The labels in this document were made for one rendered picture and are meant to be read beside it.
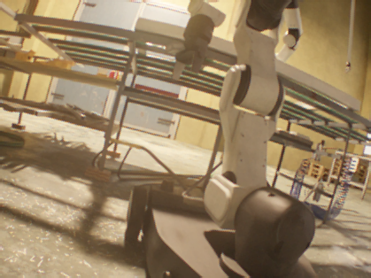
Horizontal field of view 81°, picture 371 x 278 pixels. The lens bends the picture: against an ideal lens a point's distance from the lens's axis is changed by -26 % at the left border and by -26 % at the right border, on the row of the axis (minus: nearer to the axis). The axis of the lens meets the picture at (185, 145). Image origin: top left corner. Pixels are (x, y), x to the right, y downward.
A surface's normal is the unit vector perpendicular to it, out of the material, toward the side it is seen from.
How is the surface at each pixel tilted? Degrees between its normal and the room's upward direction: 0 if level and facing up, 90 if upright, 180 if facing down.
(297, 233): 73
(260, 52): 67
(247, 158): 63
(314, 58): 90
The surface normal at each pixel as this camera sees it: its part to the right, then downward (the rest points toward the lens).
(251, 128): 0.28, -0.34
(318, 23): 0.15, 0.11
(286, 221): 0.04, -0.37
